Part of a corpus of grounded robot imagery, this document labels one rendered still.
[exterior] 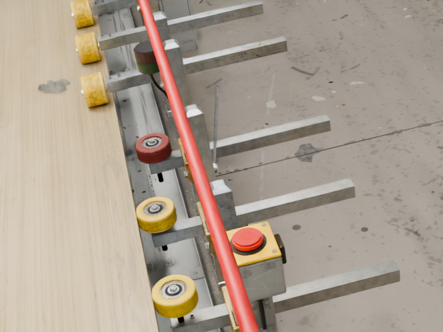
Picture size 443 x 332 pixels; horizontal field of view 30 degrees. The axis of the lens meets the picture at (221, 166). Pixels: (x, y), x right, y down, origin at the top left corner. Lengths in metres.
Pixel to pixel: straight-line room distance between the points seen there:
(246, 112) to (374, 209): 0.91
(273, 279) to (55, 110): 1.18
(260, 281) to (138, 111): 1.60
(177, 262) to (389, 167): 1.45
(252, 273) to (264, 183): 2.19
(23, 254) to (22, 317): 0.18
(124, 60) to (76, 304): 1.54
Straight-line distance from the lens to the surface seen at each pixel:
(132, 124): 2.54
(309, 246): 2.91
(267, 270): 1.05
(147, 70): 1.73
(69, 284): 1.57
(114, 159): 1.87
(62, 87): 2.22
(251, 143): 1.92
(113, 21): 3.26
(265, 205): 1.72
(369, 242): 2.91
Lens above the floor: 1.90
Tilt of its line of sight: 34 degrees down
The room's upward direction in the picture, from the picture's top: 11 degrees counter-clockwise
